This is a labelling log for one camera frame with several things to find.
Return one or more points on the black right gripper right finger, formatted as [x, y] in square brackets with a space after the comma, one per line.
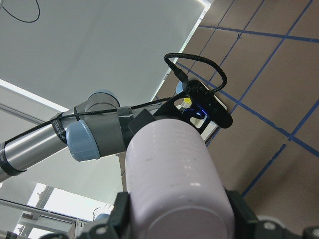
[245, 219]

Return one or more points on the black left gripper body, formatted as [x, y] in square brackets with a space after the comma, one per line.
[170, 108]

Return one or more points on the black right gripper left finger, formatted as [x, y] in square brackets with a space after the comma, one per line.
[119, 225]

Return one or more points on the pale pink plastic cup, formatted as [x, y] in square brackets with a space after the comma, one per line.
[175, 190]

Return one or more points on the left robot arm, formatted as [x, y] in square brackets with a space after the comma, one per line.
[94, 129]

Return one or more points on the yellow plastic cup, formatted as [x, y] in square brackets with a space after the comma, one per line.
[187, 101]

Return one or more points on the light blue cup front right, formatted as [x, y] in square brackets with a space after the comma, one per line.
[179, 88]

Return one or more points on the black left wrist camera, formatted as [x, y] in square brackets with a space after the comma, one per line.
[207, 102]

